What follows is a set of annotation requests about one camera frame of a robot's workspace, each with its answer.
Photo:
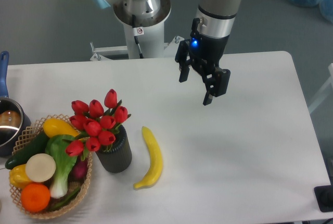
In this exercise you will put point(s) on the purple onion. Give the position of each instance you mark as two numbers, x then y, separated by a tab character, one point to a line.
80	168

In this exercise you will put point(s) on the red tulip bouquet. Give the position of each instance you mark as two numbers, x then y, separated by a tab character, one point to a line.
98	124

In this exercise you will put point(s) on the yellow squash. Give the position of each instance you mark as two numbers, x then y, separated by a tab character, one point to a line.
54	126

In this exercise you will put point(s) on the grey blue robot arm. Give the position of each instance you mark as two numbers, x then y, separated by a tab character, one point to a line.
213	18

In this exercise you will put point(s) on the yellow banana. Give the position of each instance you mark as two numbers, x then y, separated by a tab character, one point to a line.
156	161

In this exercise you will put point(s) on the woven wicker basket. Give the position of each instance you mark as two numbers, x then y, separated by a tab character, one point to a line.
15	193

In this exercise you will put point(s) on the green chili pepper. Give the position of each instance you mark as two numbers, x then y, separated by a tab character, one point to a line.
66	200

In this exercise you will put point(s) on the white frame at right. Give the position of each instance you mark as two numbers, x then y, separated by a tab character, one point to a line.
323	92

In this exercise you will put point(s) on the green cucumber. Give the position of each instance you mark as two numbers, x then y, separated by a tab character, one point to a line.
36	146

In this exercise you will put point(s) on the orange fruit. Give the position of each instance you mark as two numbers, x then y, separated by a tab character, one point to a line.
35	197

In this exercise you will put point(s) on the yellow bell pepper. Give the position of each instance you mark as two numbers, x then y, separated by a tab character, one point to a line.
18	177

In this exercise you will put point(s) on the green bok choy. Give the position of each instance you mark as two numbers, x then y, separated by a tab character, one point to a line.
56	148

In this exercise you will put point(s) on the black device at table edge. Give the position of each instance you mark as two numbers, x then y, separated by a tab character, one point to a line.
323	196

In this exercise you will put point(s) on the dark grey ribbed vase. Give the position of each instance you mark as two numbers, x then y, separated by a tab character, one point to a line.
119	157

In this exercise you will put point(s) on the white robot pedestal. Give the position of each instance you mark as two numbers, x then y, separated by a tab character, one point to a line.
143	25

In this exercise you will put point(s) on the blue handled saucepan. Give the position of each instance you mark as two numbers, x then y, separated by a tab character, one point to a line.
13	118

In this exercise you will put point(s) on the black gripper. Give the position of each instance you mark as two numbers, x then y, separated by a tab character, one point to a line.
205	53

